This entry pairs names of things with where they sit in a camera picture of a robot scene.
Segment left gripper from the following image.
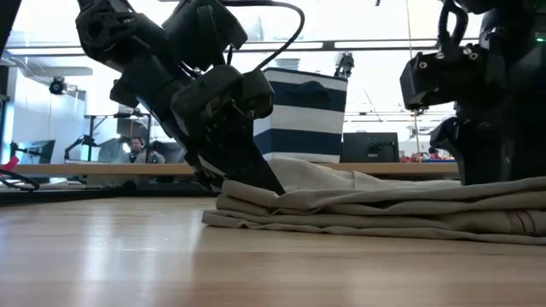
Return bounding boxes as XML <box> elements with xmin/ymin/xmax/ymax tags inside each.
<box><xmin>170</xmin><ymin>66</ymin><xmax>286</xmax><ymax>196</ymax></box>

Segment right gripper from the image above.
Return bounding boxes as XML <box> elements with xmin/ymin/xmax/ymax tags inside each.
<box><xmin>429</xmin><ymin>100</ymin><xmax>546</xmax><ymax>187</ymax></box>

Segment navy white striped fabric bin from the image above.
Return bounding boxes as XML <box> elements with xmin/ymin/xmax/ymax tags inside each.
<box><xmin>253</xmin><ymin>67</ymin><xmax>349</xmax><ymax>164</ymax></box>

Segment khaki shorts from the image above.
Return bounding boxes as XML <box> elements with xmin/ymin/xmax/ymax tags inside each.
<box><xmin>201</xmin><ymin>156</ymin><xmax>546</xmax><ymax>246</ymax></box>

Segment person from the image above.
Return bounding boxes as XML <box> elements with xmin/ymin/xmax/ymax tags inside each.
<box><xmin>123</xmin><ymin>136</ymin><xmax>166</xmax><ymax>165</ymax></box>

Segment light wooden desk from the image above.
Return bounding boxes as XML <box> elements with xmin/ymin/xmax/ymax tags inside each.
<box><xmin>0</xmin><ymin>161</ymin><xmax>460</xmax><ymax>178</ymax></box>

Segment black monitor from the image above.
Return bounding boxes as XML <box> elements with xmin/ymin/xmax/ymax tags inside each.
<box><xmin>340</xmin><ymin>131</ymin><xmax>401</xmax><ymax>164</ymax></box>

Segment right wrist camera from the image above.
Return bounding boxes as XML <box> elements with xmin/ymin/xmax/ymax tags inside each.
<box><xmin>399</xmin><ymin>42</ymin><xmax>490</xmax><ymax>113</ymax></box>

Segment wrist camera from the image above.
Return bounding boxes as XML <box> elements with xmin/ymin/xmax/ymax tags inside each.
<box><xmin>161</xmin><ymin>0</ymin><xmax>249</xmax><ymax>72</ymax></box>
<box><xmin>399</xmin><ymin>42</ymin><xmax>490</xmax><ymax>113</ymax></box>

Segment black metal table frame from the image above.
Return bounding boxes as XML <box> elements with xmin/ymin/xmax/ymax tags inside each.
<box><xmin>0</xmin><ymin>182</ymin><xmax>217</xmax><ymax>206</ymax></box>

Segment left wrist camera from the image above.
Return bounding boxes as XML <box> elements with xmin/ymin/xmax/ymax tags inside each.
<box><xmin>161</xmin><ymin>0</ymin><xmax>249</xmax><ymax>72</ymax></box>

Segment black dome camera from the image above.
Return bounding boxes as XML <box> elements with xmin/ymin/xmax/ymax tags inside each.
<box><xmin>49</xmin><ymin>76</ymin><xmax>67</xmax><ymax>96</ymax></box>

